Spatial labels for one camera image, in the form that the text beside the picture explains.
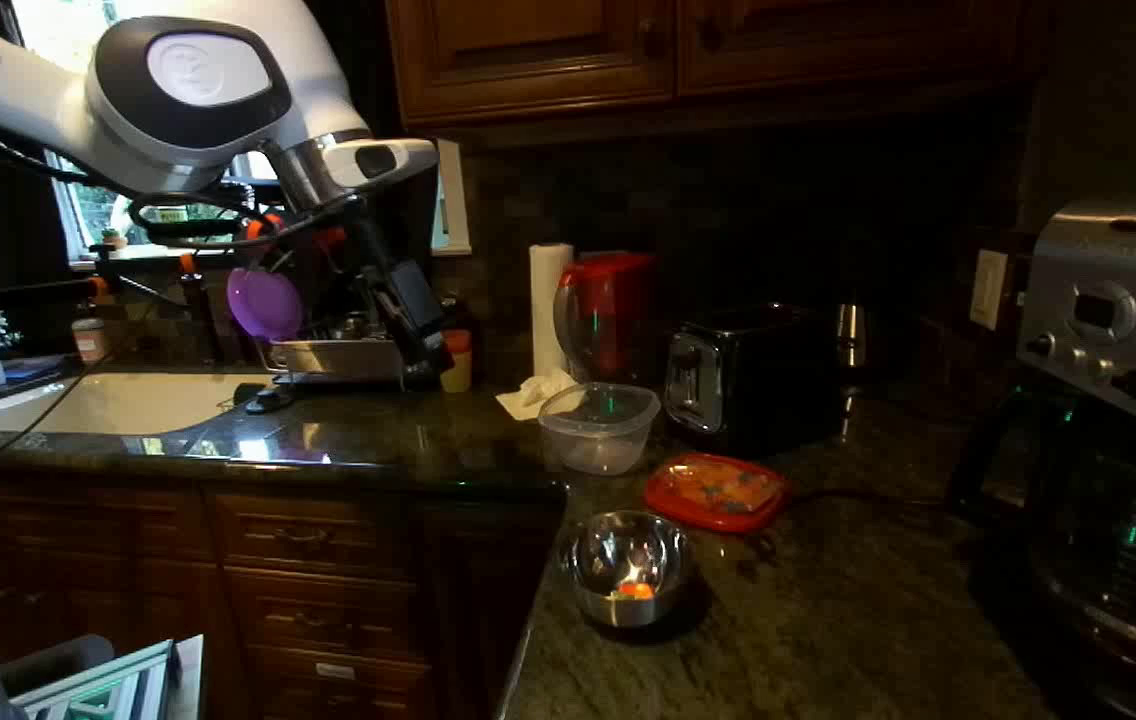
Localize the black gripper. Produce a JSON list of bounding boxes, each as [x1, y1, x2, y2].
[[348, 214, 460, 394]]

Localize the silver metal bowl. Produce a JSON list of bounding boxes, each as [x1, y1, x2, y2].
[[558, 507, 701, 631]]

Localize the black chrome toaster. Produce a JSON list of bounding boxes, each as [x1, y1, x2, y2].
[[659, 299, 868, 461]]

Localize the orange plastic cup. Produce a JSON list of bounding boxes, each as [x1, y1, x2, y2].
[[439, 329, 480, 397]]

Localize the metal dish tray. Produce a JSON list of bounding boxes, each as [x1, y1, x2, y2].
[[264, 333, 418, 394]]

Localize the white paper napkin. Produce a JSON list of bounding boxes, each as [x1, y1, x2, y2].
[[498, 365, 587, 423]]

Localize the white paper towel roll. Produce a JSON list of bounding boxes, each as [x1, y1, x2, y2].
[[526, 241, 580, 384]]

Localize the purple round plate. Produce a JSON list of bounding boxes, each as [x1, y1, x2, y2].
[[225, 264, 309, 345]]

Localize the clear plastic food container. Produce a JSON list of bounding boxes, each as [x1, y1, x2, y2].
[[536, 379, 667, 479]]

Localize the red water pitcher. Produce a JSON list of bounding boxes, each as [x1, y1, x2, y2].
[[553, 250, 659, 388]]

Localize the dark wooden lower cabinet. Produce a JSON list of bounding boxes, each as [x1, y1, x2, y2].
[[0, 471, 562, 720]]

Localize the pale sink basin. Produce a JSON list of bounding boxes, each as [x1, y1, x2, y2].
[[0, 370, 273, 445]]

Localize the red orange container lid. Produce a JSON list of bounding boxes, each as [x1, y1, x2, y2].
[[642, 447, 795, 540]]

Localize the small bottle red cap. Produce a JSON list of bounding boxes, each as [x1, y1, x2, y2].
[[70, 272, 113, 371]]

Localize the silver black coffee maker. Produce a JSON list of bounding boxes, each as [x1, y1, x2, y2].
[[945, 198, 1136, 720]]

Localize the white wall mounted item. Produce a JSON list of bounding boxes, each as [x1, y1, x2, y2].
[[430, 137, 478, 260]]

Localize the black camera stand orange joints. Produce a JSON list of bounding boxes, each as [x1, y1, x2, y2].
[[84, 198, 333, 418]]

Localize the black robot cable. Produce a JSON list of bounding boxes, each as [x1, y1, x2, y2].
[[0, 115, 280, 252]]

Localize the bright window white frame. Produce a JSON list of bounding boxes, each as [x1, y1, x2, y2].
[[43, 0, 284, 264]]

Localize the white wall outlet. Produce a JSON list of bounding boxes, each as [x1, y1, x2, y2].
[[963, 246, 1011, 335]]

